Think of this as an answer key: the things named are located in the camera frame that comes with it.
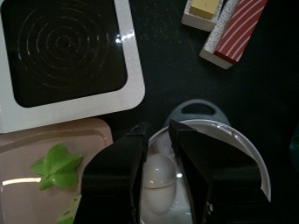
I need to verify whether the pink cutting board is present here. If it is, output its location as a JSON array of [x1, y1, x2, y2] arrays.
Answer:
[[0, 117, 115, 224]]

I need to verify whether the yellow butter toy block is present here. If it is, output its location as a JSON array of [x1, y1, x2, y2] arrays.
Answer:
[[181, 0, 226, 32]]

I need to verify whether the grey toy pot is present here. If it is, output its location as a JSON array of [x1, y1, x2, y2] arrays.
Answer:
[[163, 99, 231, 128]]

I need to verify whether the red striped bacon toy block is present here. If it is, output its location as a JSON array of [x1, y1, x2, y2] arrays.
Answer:
[[199, 0, 270, 70]]

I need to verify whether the white toy stove black top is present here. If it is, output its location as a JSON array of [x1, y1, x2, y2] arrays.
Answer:
[[0, 0, 146, 135]]

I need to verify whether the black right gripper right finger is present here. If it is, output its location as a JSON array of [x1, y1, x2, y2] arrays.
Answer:
[[169, 118, 275, 224]]

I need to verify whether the green star-shaped toy leaf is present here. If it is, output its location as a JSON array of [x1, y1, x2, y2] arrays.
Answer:
[[31, 143, 84, 192]]

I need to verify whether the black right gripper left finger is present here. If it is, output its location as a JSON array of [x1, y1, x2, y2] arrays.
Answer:
[[72, 122, 153, 224]]

